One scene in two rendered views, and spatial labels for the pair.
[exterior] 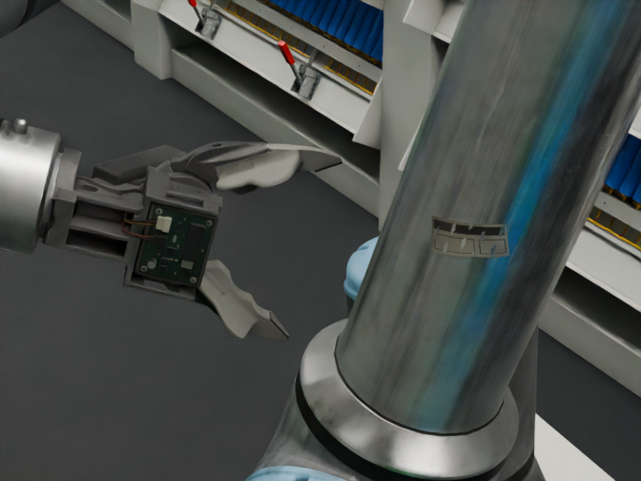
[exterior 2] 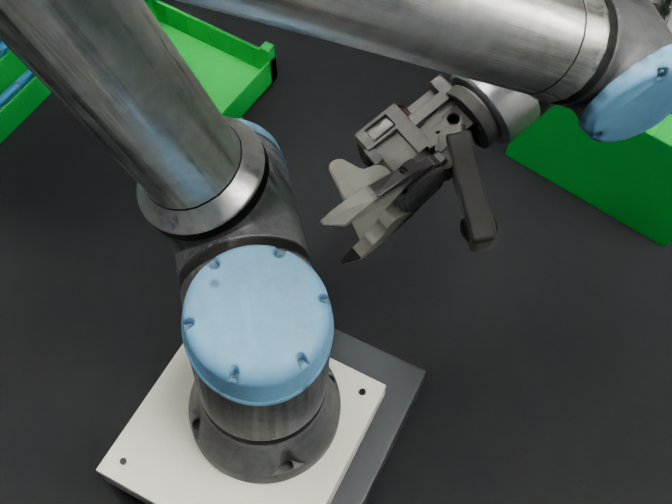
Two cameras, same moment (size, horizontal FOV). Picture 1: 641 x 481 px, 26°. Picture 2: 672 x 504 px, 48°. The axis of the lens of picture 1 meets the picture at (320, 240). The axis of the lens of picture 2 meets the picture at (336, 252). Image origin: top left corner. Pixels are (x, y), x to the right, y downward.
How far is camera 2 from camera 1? 126 cm
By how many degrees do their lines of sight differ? 86
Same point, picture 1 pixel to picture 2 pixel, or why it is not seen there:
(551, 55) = not seen: outside the picture
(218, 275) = (384, 212)
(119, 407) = (600, 485)
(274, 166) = (354, 182)
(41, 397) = (656, 459)
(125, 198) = (431, 132)
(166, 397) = not seen: outside the picture
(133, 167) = (456, 157)
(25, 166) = not seen: hidden behind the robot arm
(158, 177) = (417, 138)
